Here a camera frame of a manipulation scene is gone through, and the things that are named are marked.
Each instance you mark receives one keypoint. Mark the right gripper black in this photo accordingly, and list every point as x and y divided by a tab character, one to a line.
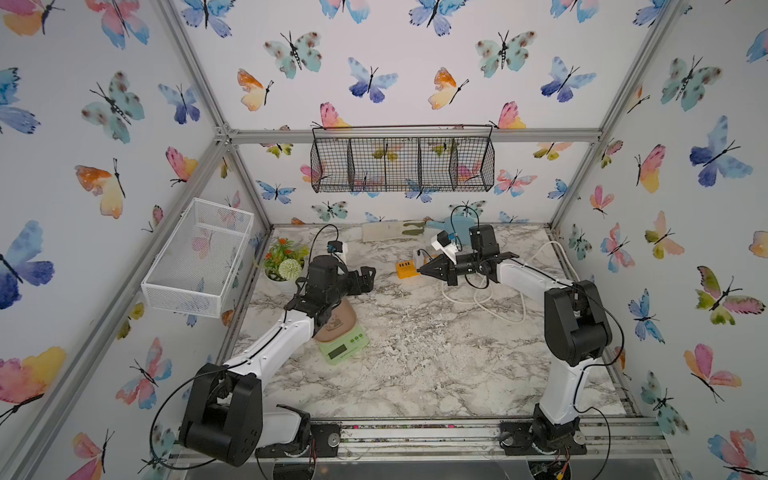
445	268

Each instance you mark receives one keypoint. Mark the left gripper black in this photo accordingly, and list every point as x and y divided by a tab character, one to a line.
365	282

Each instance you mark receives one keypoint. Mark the white charger adapter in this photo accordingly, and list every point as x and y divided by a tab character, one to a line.
421	257

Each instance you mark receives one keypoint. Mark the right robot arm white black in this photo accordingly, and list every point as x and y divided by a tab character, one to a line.
576	328

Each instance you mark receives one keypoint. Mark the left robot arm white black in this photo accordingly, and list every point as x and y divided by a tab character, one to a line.
225	417

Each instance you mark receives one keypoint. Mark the green electronic scale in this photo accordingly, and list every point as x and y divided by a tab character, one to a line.
342	346

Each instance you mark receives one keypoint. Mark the orange power strip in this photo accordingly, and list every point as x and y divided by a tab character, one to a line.
406	269

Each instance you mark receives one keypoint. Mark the pink bowl with panda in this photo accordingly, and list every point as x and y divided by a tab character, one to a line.
342	320

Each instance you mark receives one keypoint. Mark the teal dustpan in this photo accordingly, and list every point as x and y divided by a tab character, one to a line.
456	226

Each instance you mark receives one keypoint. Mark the white cloth with green print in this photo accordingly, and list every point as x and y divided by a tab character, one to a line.
384	231

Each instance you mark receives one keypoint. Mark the potted artificial plant white pot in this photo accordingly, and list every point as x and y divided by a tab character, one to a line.
284	263

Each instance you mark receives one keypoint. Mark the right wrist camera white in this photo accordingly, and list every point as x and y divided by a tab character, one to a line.
443	243

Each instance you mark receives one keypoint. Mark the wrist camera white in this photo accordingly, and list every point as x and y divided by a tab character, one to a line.
338	249
443	243

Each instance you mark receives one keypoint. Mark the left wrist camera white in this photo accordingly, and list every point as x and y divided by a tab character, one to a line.
338	249

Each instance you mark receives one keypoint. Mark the black wire wall basket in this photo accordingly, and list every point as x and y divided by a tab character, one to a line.
419	159

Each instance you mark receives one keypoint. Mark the white mesh wall basket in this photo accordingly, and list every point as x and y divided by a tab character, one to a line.
195	269

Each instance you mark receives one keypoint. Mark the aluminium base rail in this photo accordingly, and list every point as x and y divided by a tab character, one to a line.
615	438

